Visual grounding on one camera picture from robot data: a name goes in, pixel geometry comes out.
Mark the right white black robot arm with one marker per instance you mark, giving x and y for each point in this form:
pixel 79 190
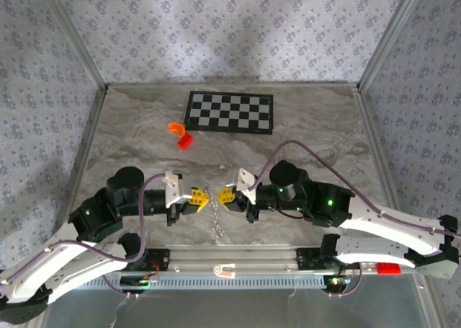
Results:
pixel 389 227

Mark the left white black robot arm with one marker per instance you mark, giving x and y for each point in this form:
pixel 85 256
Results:
pixel 36 270

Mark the red plastic block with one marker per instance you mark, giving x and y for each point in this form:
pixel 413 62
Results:
pixel 184 142

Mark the wide aluminium extrusion beam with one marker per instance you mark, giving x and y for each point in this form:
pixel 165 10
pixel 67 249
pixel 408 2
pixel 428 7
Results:
pixel 252 257

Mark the white red tag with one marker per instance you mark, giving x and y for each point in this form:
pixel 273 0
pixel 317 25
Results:
pixel 221 269

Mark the orange curved plastic piece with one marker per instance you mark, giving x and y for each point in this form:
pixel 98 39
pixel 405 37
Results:
pixel 174 127

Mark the black white checkerboard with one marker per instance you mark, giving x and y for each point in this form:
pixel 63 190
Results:
pixel 228 112

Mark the black controller board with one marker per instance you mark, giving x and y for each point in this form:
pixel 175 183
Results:
pixel 138 281
pixel 336 282

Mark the grey metal sheet panel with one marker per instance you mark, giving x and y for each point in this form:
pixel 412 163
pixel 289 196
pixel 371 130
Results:
pixel 230 310

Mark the red toy brick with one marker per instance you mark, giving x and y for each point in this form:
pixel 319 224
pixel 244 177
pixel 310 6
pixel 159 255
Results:
pixel 389 268

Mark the aluminium side rail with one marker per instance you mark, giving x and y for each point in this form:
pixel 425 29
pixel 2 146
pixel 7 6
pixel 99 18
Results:
pixel 375 144
pixel 81 162

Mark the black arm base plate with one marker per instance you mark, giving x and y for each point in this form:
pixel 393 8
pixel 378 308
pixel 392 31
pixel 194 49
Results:
pixel 162 257
pixel 306 257

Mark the thin aluminium rail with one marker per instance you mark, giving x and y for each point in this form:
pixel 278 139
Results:
pixel 288 85

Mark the aluminium frame post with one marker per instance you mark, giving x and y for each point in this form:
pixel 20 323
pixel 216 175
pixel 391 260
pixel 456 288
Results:
pixel 76 36
pixel 389 36

